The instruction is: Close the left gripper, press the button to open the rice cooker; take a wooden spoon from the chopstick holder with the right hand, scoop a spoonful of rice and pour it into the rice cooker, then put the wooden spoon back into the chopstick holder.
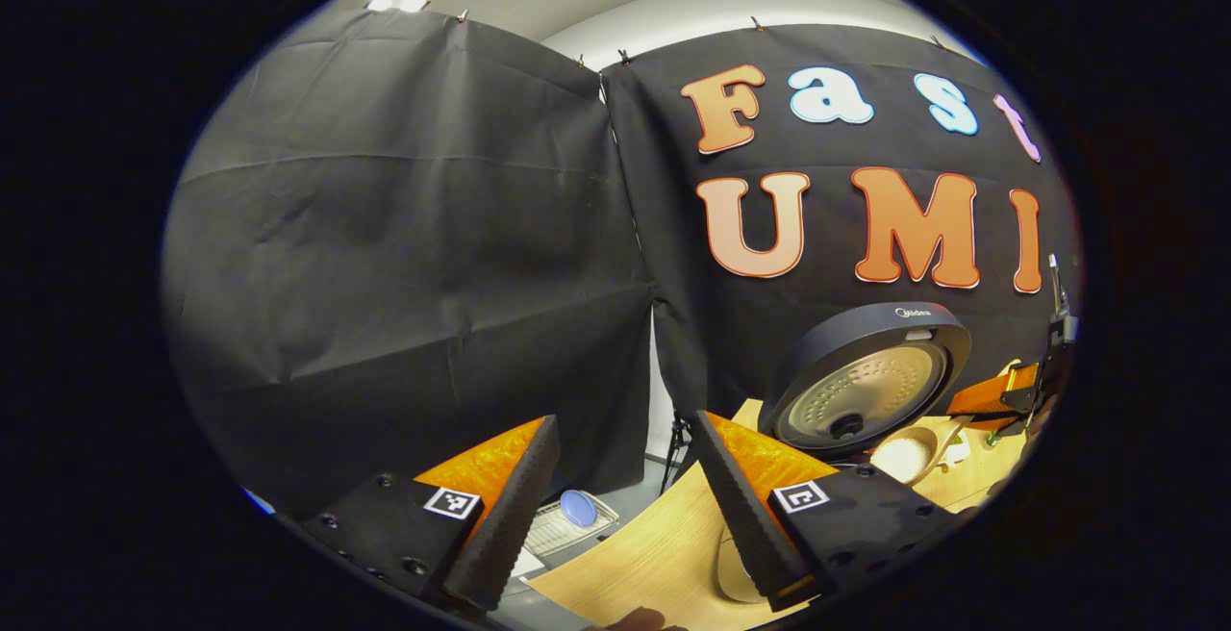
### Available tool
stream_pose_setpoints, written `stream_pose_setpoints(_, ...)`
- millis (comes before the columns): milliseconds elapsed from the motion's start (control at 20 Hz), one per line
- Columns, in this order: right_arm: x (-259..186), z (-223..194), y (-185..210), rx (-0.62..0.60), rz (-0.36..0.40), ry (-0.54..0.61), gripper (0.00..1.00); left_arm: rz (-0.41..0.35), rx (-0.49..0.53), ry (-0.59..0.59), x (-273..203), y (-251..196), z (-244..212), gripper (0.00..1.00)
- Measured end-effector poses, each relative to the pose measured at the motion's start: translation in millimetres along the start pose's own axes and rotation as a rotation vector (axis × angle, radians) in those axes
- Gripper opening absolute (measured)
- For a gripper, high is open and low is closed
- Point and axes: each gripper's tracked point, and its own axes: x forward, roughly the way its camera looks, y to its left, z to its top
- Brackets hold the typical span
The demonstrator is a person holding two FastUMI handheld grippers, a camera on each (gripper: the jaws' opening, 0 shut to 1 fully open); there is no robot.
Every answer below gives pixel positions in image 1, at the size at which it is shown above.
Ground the small white rice portion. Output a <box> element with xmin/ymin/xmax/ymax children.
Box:
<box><xmin>873</xmin><ymin>434</ymin><xmax>929</xmax><ymax>483</ymax></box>

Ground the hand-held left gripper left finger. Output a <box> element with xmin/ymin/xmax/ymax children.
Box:
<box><xmin>303</xmin><ymin>415</ymin><xmax>561</xmax><ymax>611</ymax></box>

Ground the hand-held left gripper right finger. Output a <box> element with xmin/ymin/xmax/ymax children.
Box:
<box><xmin>694</xmin><ymin>412</ymin><xmax>963</xmax><ymax>613</ymax></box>

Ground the brown wooden spoon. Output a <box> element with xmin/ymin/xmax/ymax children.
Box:
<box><xmin>870</xmin><ymin>415</ymin><xmax>972</xmax><ymax>485</ymax></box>

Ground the black backdrop cloth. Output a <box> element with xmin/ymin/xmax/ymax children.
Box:
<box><xmin>159</xmin><ymin>6</ymin><xmax>1083</xmax><ymax>521</ymax></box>

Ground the black tripod stand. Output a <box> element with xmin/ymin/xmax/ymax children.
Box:
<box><xmin>662</xmin><ymin>415</ymin><xmax>695</xmax><ymax>494</ymax></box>

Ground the white wire rack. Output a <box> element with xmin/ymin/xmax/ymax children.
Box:
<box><xmin>524</xmin><ymin>489</ymin><xmax>621</xmax><ymax>557</ymax></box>

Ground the black and silver rice cooker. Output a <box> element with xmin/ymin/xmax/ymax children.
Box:
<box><xmin>758</xmin><ymin>301</ymin><xmax>972</xmax><ymax>464</ymax></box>

